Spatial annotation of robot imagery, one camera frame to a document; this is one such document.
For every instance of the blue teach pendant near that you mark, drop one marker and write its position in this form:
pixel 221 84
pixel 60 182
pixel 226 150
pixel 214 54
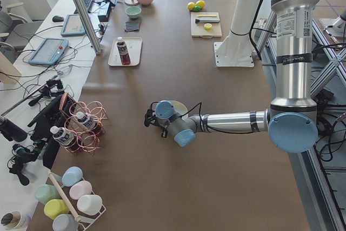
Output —
pixel 49 52

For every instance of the grey cup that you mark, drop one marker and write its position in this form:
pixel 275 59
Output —
pixel 65 222

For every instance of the mint green bowl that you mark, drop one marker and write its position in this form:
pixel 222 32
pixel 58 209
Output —
pixel 133 12

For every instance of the black computer mouse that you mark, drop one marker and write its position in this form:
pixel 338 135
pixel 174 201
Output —
pixel 57 19

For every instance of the aluminium frame post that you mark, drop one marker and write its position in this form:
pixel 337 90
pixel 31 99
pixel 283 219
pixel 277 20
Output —
pixel 84 16

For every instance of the wooden cutting board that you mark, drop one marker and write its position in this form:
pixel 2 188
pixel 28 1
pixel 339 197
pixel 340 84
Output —
pixel 197 30

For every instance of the cream rabbit tray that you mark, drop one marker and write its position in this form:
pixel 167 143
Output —
pixel 134 46

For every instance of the yellow lemon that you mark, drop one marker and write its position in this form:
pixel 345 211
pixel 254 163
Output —
pixel 191 6
pixel 200 3

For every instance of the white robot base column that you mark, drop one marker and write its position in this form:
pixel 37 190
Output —
pixel 236 49

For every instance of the copper wire bottle rack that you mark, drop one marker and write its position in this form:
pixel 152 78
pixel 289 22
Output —
pixel 87 140

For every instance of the tea bottle on tray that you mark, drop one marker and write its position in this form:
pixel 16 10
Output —
pixel 123 51

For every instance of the yellow lemon near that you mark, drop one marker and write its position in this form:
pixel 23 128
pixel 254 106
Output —
pixel 200 3

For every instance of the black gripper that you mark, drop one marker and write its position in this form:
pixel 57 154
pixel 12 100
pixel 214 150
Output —
pixel 164 133

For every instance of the white cup rack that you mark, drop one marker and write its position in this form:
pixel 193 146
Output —
pixel 85 221

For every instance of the yellow cup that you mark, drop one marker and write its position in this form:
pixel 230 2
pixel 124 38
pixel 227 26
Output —
pixel 55 207

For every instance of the tea bottle in rack upper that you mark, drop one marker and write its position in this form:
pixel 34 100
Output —
pixel 88 122

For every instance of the blue teach pendant far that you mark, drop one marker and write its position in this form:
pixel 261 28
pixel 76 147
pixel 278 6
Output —
pixel 72 26

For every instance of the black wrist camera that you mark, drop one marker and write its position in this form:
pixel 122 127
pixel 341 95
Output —
pixel 150 117

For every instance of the tea bottle in rack lower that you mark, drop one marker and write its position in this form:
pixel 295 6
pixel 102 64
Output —
pixel 65 138

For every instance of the yellow plastic knife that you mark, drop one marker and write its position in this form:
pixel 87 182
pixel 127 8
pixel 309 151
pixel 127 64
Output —
pixel 206 15

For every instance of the steel muddler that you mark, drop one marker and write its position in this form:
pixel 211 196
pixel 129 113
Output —
pixel 206 20

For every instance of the black camera tripod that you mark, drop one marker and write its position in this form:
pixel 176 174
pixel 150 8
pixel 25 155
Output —
pixel 28 146

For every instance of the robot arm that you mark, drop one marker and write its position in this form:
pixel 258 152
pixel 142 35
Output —
pixel 291 119

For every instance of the tea bottle in rack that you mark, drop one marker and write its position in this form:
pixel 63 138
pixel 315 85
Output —
pixel 88 122
pixel 65 138

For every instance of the white cup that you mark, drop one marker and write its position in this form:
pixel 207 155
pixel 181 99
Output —
pixel 89 204

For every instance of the green lime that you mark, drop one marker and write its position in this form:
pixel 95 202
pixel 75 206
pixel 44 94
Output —
pixel 196 9

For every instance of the yellow lemon far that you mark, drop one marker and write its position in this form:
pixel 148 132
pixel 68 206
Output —
pixel 191 6

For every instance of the half lemon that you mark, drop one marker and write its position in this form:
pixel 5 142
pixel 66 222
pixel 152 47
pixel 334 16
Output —
pixel 208 26

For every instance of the paper cup with metal lining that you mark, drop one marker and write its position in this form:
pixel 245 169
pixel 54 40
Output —
pixel 15 220

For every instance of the blue teach pendant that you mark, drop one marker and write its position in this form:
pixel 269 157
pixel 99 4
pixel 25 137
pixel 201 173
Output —
pixel 72 26
pixel 49 52

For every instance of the white plate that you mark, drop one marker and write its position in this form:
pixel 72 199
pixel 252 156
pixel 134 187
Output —
pixel 180 108

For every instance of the green cup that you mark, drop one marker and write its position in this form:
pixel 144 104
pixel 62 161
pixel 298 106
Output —
pixel 45 193

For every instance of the blue cup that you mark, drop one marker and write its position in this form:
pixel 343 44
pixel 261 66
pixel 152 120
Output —
pixel 71 176

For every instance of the grey folded cloth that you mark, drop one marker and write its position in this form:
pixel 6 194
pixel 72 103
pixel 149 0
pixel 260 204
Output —
pixel 132 26

